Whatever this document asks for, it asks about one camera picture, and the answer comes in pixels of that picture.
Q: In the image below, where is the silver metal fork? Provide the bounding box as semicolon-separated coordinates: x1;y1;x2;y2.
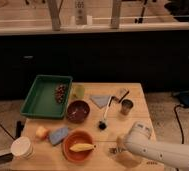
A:
109;147;125;154

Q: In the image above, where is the blue black device on floor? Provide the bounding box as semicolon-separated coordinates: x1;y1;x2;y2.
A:
174;92;189;108

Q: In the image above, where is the blue sponge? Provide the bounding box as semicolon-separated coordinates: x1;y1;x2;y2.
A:
49;127;69;146

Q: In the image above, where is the green translucent cup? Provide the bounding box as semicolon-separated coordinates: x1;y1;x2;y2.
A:
74;85;85;99

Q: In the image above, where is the white paper cup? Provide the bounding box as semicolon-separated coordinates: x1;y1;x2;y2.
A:
10;136;33;158

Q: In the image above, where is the yellow corn cob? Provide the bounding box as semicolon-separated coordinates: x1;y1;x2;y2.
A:
70;143;95;152

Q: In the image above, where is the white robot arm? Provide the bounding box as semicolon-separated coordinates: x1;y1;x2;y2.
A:
123;121;189;171

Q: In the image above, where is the grey blue cloth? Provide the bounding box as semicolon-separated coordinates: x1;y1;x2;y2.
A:
90;95;111;108

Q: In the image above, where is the green plastic tray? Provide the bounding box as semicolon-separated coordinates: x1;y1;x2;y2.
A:
21;75;72;119

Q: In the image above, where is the metal cup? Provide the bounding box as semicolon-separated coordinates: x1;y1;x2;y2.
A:
121;99;133;115

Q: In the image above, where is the black cable on floor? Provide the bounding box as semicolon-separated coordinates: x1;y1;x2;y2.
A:
173;103;189;144

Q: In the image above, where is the black object beside table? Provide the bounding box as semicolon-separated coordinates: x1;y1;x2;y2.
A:
15;121;24;138

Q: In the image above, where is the black marker pen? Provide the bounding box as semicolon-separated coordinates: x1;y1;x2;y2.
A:
118;91;129;103

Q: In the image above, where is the purple bowl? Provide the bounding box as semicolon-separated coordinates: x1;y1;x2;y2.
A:
66;100;90;124

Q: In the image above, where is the bunch of dark grapes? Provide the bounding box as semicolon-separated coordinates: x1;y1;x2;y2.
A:
55;84;66;103

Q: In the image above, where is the orange bowl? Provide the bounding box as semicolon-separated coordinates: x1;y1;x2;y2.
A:
62;130;95;163

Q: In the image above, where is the small apple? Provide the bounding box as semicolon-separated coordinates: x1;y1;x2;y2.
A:
36;126;49;140

